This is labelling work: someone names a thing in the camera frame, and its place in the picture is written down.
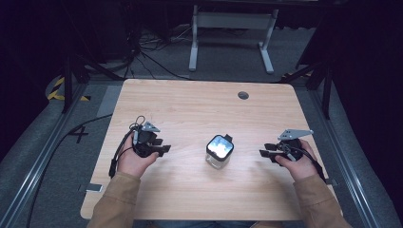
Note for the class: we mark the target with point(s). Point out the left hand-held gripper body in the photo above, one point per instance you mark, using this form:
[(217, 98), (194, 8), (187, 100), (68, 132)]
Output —
[(144, 139)]

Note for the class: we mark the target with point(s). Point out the person's left hand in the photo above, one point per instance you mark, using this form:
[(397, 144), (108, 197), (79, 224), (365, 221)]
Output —
[(133, 163)]

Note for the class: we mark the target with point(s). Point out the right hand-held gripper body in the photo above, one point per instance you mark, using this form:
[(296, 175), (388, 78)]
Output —
[(293, 144)]

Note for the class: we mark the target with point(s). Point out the black metal stand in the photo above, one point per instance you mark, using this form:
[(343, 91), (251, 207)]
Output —
[(320, 79), (74, 72)]

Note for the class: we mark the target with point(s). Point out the grey table grommet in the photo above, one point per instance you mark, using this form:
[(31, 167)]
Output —
[(243, 95)]

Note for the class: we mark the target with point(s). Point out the aluminium floor rail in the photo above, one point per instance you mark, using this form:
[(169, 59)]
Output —
[(348, 164), (34, 167)]

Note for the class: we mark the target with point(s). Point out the grey tape strip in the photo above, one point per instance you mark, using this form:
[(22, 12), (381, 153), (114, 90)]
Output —
[(92, 188)]

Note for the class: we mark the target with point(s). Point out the person's right hand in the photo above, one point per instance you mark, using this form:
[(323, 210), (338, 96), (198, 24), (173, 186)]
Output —
[(301, 167)]

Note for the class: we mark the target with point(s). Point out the clear glass jar black lid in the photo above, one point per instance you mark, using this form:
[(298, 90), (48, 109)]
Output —
[(219, 151)]

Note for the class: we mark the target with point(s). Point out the yellow black hazard tape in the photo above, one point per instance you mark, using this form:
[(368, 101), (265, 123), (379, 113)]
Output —
[(57, 91)]

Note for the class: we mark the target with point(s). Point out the white metal table frame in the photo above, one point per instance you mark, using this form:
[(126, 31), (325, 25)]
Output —
[(233, 20)]

